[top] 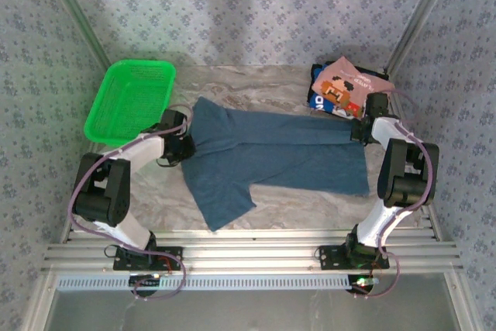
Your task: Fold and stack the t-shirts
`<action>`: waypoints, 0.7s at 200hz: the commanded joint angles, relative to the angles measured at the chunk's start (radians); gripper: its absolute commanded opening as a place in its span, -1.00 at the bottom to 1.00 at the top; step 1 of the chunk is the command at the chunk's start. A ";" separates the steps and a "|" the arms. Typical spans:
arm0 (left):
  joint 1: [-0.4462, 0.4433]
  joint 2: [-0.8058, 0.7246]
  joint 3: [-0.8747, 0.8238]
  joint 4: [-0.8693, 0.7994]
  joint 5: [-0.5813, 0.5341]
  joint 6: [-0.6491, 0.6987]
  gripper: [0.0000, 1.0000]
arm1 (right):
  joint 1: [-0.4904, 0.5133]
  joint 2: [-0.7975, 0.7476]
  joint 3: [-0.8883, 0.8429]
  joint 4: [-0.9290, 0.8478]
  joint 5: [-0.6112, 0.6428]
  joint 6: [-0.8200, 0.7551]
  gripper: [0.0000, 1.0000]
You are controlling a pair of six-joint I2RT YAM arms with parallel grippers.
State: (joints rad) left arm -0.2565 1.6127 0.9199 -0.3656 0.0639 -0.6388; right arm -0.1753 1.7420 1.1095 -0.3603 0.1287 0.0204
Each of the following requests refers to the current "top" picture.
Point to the plain blue t-shirt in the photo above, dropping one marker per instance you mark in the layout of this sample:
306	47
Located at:
271	145

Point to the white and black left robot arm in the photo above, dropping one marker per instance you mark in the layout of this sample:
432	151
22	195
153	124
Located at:
100	195

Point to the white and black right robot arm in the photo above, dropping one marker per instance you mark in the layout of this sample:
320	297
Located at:
403	180

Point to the pink pixel-print folded t-shirt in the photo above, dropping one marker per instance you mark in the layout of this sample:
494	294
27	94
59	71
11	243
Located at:
374	88

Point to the blue white-print folded t-shirt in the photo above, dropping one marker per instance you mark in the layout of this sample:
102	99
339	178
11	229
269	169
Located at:
319	104

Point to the green plastic basket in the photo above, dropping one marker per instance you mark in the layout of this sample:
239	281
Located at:
128	102

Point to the small black circuit board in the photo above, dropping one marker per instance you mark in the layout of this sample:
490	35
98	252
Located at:
362	283
145	281

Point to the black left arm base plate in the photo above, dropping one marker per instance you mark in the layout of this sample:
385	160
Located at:
170	255

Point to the aluminium rail frame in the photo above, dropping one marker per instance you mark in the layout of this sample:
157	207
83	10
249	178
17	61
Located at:
248	253

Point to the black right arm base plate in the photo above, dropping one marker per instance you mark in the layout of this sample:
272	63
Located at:
329	257

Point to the aluminium frame post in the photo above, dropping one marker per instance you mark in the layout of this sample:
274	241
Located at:
77	13
422	13

